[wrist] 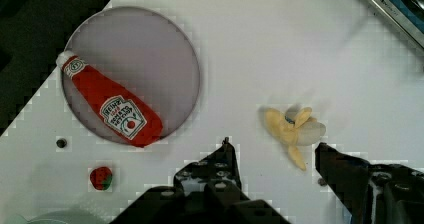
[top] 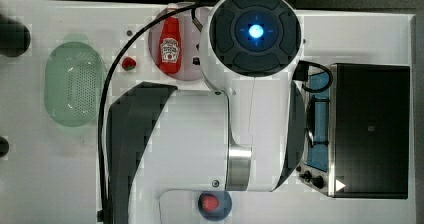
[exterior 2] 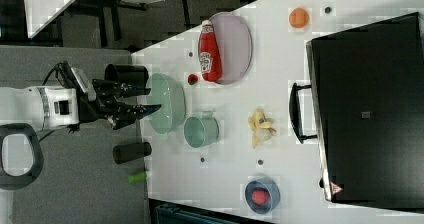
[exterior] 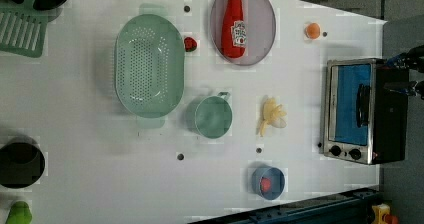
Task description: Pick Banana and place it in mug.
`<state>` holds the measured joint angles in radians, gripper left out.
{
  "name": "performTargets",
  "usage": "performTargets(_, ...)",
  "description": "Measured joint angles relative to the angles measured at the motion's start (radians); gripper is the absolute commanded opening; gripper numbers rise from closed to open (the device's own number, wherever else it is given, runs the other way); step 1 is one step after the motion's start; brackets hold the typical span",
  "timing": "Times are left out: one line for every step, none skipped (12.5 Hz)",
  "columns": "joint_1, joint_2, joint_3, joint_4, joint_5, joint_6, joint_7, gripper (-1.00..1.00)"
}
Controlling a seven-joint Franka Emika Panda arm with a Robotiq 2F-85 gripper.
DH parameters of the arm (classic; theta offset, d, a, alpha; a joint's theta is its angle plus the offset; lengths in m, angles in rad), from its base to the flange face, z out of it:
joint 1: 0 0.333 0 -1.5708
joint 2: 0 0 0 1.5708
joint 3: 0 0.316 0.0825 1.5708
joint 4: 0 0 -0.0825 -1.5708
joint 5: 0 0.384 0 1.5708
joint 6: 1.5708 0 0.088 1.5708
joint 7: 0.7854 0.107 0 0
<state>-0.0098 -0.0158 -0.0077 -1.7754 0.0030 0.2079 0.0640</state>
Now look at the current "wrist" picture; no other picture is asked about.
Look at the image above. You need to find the yellow peeled toy banana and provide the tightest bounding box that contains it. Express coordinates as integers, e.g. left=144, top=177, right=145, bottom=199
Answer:
left=264, top=107, right=326, bottom=171

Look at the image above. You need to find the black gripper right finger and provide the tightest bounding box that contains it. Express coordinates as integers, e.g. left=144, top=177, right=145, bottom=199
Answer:
left=315, top=142, right=424, bottom=224

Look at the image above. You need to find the grey round plate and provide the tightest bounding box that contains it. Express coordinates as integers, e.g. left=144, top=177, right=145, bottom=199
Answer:
left=66, top=7, right=202, bottom=144

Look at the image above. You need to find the silver black toaster oven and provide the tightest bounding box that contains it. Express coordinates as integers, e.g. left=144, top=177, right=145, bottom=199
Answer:
left=370, top=0, right=424, bottom=47

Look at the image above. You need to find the red toy strawberry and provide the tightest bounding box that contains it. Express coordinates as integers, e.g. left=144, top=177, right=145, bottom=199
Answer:
left=89, top=166, right=113, bottom=190

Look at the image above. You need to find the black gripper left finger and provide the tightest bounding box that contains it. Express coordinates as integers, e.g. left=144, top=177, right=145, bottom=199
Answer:
left=111, top=138, right=290, bottom=224

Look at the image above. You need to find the red plush ketchup bottle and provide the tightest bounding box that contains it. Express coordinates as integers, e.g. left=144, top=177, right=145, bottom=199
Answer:
left=56, top=51, right=163, bottom=147

